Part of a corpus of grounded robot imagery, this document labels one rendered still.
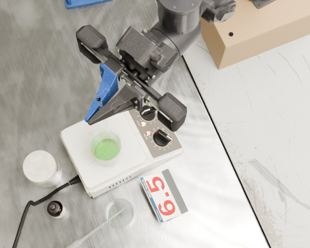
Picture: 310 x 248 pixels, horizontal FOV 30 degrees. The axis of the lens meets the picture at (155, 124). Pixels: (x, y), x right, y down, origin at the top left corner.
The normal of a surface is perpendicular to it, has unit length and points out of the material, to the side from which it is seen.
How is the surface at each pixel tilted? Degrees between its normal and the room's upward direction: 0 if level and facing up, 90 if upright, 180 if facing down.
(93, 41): 2
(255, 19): 4
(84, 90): 0
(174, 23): 87
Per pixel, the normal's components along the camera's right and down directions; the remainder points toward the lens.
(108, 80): -0.46, 0.30
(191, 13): 0.46, 0.84
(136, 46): -0.22, -0.06
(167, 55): 0.08, -0.41
